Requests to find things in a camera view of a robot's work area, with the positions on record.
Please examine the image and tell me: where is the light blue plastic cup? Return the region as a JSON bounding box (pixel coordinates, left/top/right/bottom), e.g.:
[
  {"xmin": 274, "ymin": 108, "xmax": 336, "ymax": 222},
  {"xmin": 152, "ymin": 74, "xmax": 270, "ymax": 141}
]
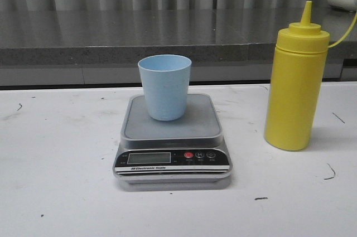
[{"xmin": 138, "ymin": 54, "xmax": 192, "ymax": 121}]

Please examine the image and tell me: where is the yellow squeeze bottle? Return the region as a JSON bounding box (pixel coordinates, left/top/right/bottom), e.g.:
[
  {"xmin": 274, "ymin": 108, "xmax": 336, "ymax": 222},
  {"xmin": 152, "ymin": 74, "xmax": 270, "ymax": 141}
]
[{"xmin": 264, "ymin": 1, "xmax": 330, "ymax": 151}]

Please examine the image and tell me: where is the silver electronic kitchen scale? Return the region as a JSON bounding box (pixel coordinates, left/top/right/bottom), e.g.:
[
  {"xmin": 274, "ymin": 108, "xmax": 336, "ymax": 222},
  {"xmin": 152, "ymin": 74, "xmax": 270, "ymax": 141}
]
[{"xmin": 113, "ymin": 94, "xmax": 233, "ymax": 191}]

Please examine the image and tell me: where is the grey stone counter ledge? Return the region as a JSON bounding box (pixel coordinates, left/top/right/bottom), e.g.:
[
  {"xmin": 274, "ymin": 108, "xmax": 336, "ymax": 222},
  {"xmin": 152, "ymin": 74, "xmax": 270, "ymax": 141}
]
[{"xmin": 0, "ymin": 8, "xmax": 357, "ymax": 66}]

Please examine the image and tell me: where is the yellow cable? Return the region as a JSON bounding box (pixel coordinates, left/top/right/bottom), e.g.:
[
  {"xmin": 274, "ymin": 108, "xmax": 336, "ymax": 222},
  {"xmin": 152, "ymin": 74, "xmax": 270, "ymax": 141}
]
[{"xmin": 327, "ymin": 11, "xmax": 357, "ymax": 48}]

